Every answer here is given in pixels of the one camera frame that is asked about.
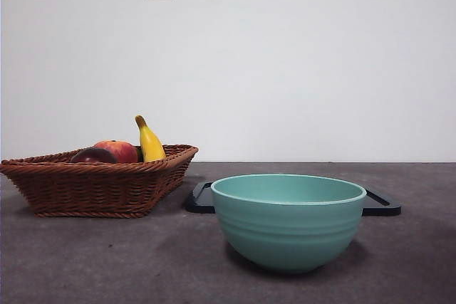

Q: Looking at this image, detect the red and yellow apple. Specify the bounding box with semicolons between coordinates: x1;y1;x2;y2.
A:
93;140;139;163

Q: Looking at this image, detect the black rectangular tray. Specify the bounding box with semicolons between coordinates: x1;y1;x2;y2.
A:
185;181;403;216

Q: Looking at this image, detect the dark red plum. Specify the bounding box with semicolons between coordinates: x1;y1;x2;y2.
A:
70;147;118;164

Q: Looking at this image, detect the yellow banana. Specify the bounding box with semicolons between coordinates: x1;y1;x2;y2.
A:
134;114;167;162

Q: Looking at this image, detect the teal bowl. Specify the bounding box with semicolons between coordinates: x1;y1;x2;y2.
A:
209;173;368;276

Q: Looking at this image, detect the brown wicker basket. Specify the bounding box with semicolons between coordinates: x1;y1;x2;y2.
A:
0;144;199;219

